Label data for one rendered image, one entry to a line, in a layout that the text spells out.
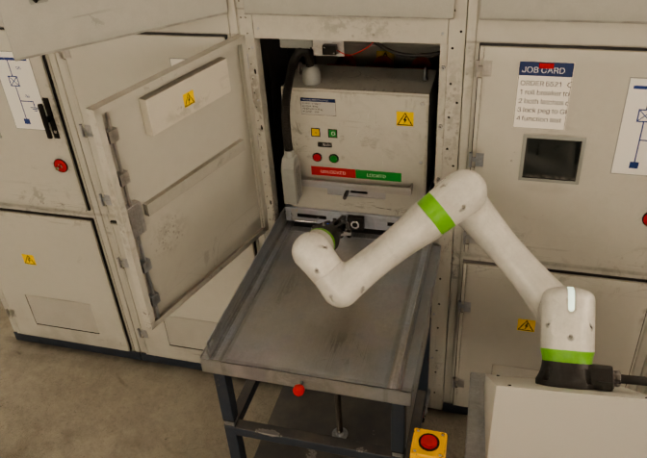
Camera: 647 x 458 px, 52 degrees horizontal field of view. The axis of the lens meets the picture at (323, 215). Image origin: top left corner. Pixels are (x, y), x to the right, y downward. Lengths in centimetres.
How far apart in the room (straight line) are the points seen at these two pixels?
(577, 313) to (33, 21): 159
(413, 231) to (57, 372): 210
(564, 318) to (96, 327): 219
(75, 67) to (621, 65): 174
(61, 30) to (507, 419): 153
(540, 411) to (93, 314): 212
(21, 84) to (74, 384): 139
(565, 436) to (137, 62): 171
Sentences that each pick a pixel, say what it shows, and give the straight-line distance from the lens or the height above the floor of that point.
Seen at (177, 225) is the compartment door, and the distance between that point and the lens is 212.
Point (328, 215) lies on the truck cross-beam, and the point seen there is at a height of 91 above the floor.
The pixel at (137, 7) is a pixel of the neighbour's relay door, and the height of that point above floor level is 172.
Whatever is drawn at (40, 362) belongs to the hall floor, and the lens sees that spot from 349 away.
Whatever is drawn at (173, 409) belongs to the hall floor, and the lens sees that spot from 305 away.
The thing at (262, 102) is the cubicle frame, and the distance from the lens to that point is 224.
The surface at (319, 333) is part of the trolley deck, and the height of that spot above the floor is 85.
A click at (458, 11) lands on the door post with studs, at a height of 167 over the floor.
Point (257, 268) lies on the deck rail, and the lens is 225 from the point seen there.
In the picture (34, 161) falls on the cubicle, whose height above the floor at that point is 106.
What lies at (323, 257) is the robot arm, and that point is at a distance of 179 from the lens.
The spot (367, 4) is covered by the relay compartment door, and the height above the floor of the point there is 169.
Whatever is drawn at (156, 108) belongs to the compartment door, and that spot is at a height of 150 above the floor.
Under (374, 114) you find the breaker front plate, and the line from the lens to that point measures 219.
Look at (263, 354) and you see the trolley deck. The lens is 197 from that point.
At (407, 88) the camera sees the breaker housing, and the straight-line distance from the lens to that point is 219.
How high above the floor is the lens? 223
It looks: 33 degrees down
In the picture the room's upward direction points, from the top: 4 degrees counter-clockwise
